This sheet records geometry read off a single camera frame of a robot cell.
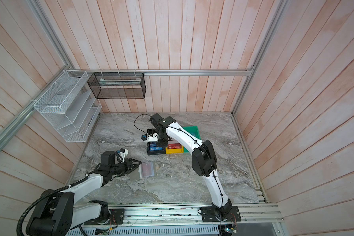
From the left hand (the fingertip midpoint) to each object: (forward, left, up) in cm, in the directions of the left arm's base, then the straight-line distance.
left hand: (140, 166), depth 85 cm
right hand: (+15, -11, +4) cm, 19 cm away
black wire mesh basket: (+53, +20, +20) cm, 60 cm away
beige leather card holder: (0, -2, -5) cm, 6 cm away
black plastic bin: (+15, -8, -5) cm, 18 cm away
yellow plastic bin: (+13, -20, -3) cm, 24 cm away
